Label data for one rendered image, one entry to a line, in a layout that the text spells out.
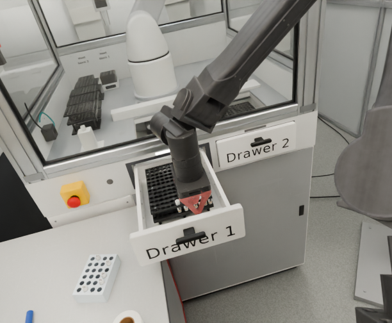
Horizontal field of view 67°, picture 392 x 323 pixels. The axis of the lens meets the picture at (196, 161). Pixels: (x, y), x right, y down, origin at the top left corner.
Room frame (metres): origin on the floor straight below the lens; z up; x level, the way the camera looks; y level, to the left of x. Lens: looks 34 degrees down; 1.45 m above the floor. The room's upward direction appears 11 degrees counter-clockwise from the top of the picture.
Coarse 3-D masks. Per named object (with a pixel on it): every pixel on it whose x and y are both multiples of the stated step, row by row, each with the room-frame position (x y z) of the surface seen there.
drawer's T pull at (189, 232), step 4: (188, 228) 0.51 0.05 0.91; (192, 228) 0.51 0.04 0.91; (184, 232) 0.50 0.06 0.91; (188, 232) 0.50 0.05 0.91; (192, 232) 0.50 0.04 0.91; (200, 232) 0.49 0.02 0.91; (204, 232) 0.49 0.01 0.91; (184, 236) 0.49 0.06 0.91; (188, 236) 0.48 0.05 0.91; (192, 236) 0.48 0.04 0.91; (196, 236) 0.48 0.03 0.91; (200, 236) 0.48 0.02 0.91; (204, 236) 0.48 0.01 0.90; (176, 240) 0.48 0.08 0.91; (180, 240) 0.48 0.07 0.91; (184, 240) 0.48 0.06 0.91; (188, 240) 0.48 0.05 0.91; (192, 240) 0.48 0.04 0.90; (180, 244) 0.48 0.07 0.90
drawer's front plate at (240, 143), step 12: (252, 132) 0.88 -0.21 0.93; (264, 132) 0.87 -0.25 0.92; (276, 132) 0.88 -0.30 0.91; (288, 132) 0.88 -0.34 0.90; (216, 144) 0.86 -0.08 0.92; (228, 144) 0.86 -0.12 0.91; (240, 144) 0.86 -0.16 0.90; (264, 144) 0.87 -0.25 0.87; (276, 144) 0.88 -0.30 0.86; (288, 144) 0.88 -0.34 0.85; (240, 156) 0.86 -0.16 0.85; (252, 156) 0.87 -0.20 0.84; (264, 156) 0.87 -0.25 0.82
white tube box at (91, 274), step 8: (104, 256) 0.57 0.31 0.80; (112, 256) 0.57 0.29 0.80; (88, 264) 0.56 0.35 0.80; (96, 264) 0.56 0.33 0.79; (104, 264) 0.55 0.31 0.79; (112, 264) 0.54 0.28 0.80; (88, 272) 0.53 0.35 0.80; (96, 272) 0.52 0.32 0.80; (112, 272) 0.52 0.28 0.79; (80, 280) 0.51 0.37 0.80; (88, 280) 0.50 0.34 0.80; (96, 280) 0.50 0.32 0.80; (104, 280) 0.49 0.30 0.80; (112, 280) 0.51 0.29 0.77; (80, 288) 0.49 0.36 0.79; (88, 288) 0.48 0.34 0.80; (96, 288) 0.47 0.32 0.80; (104, 288) 0.47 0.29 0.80; (80, 296) 0.47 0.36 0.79; (88, 296) 0.46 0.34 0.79; (96, 296) 0.46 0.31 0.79; (104, 296) 0.46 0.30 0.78
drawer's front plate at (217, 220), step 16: (224, 208) 0.54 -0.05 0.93; (240, 208) 0.53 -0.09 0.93; (176, 224) 0.51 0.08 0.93; (192, 224) 0.52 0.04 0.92; (208, 224) 0.52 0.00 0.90; (224, 224) 0.52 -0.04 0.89; (240, 224) 0.53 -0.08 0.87; (144, 240) 0.50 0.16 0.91; (160, 240) 0.51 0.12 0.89; (224, 240) 0.52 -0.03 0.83; (144, 256) 0.50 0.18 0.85; (160, 256) 0.50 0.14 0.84
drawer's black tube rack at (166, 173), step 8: (152, 168) 0.82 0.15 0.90; (160, 168) 0.81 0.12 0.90; (168, 168) 0.81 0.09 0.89; (152, 176) 0.77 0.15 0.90; (160, 176) 0.77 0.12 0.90; (168, 176) 0.76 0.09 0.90; (152, 184) 0.73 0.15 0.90; (160, 184) 0.72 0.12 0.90; (168, 184) 0.72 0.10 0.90; (152, 192) 0.69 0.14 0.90; (160, 192) 0.72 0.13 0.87; (168, 192) 0.68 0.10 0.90; (176, 192) 0.70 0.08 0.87; (152, 200) 0.66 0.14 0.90; (160, 200) 0.65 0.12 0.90; (168, 200) 0.64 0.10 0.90; (176, 208) 0.63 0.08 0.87; (208, 208) 0.63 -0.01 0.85; (152, 216) 0.62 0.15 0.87; (160, 216) 0.62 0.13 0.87; (168, 216) 0.61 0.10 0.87; (176, 216) 0.61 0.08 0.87; (184, 216) 0.63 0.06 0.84; (160, 224) 0.62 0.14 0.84
